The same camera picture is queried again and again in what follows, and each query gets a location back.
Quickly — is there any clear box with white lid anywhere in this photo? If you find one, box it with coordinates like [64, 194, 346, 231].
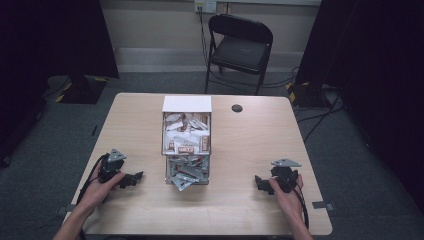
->
[161, 95, 214, 187]

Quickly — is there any black curtain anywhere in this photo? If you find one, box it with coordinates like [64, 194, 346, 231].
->
[294, 0, 424, 214]
[0, 0, 120, 168]

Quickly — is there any black floor cable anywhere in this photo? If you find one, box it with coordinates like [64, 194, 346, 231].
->
[295, 89, 346, 144]

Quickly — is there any pile of white brown packets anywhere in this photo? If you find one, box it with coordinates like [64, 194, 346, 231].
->
[163, 112, 212, 155]

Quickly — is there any white wall outlet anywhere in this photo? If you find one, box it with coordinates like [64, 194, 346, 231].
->
[194, 0, 218, 15]

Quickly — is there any black stand base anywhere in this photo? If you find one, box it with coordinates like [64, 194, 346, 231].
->
[285, 81, 336, 110]
[54, 74, 110, 105]

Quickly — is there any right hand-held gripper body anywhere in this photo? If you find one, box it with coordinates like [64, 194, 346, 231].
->
[270, 158, 303, 194]

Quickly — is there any black folding chair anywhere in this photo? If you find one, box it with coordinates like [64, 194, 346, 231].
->
[204, 13, 274, 96]

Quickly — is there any person's right hand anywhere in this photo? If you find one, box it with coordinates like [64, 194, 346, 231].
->
[268, 174, 305, 222]

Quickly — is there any right hand-held gripper cable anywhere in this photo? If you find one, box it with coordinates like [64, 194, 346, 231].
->
[282, 178, 310, 231]

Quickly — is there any left hand-held gripper cable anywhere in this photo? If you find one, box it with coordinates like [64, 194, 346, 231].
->
[75, 153, 110, 206]

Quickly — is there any person's left hand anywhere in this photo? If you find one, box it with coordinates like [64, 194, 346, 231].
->
[76, 162, 127, 215]

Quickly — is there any pile of silver packets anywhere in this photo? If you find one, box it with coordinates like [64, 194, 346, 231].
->
[166, 155, 210, 192]

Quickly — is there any grey tape strip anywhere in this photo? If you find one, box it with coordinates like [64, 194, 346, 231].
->
[55, 203, 77, 216]
[311, 200, 335, 212]

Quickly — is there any hand-held gripper cable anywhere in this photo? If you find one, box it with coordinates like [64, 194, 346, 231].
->
[282, 178, 310, 231]
[75, 153, 110, 206]

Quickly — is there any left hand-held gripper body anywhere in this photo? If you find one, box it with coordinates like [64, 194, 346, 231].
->
[98, 148, 128, 184]

